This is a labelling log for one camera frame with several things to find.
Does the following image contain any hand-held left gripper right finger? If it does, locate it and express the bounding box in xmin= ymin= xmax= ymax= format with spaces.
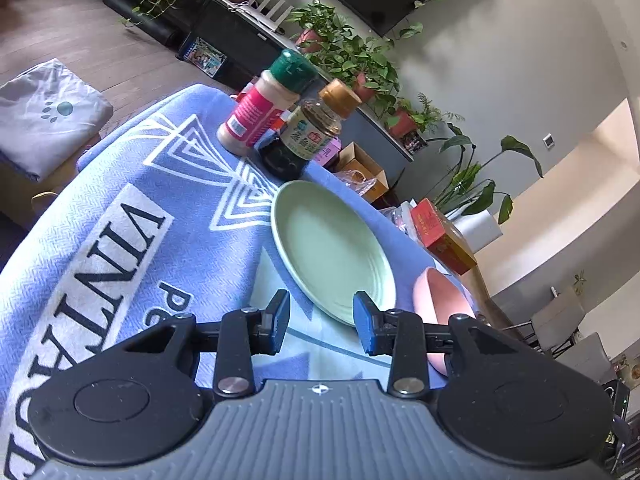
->
xmin=352 ymin=291 xmax=526 ymax=396

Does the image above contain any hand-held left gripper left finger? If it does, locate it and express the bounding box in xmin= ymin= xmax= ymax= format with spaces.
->
xmin=122 ymin=289 xmax=292 ymax=396

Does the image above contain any pink bowl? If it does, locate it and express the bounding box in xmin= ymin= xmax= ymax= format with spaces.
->
xmin=413 ymin=267 xmax=476 ymax=376

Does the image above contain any green plate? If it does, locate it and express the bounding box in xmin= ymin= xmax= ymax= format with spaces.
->
xmin=271 ymin=180 xmax=397 ymax=327

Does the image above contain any red cardboard box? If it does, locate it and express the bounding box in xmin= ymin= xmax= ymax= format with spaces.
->
xmin=411 ymin=198 xmax=478 ymax=276

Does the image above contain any white air purifier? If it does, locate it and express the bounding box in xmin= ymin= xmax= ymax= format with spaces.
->
xmin=462 ymin=210 xmax=504 ymax=254

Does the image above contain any open brown cardboard box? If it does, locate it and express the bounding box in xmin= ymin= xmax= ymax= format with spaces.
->
xmin=332 ymin=141 xmax=390 ymax=203

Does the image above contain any pink bag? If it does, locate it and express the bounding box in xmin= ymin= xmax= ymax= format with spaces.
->
xmin=311 ymin=137 xmax=344 ymax=169

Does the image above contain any tall broad-leaf plant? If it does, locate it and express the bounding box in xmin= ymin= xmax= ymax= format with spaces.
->
xmin=429 ymin=122 xmax=544 ymax=227

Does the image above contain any brown-capped soy sauce bottle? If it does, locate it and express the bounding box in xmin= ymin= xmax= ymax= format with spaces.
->
xmin=257 ymin=78 xmax=362 ymax=183

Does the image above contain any small dark patterned pot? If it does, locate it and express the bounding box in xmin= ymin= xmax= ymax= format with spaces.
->
xmin=402 ymin=130 xmax=431 ymax=156

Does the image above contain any grey dining chair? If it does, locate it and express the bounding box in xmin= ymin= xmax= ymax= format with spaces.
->
xmin=557 ymin=332 xmax=614 ymax=387
xmin=500 ymin=285 xmax=587 ymax=357

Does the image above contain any green-lidded spice shaker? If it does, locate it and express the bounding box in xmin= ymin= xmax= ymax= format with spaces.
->
xmin=216 ymin=49 xmax=317 ymax=155

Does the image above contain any blue printed tablecloth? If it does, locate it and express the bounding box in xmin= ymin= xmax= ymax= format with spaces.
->
xmin=0 ymin=84 xmax=481 ymax=480

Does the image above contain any colourful printed box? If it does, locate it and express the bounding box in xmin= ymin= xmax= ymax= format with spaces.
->
xmin=179 ymin=35 xmax=229 ymax=79

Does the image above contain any tan low stool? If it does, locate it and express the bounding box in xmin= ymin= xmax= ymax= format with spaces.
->
xmin=0 ymin=152 xmax=101 ymax=226

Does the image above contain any trailing vine around television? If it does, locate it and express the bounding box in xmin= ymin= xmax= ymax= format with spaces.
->
xmin=397 ymin=0 xmax=478 ymax=41

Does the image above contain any grey paw-print cushion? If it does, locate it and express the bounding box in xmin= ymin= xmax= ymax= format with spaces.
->
xmin=0 ymin=58 xmax=114 ymax=182

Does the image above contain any white router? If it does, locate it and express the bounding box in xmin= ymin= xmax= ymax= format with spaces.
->
xmin=249 ymin=0 xmax=297 ymax=32

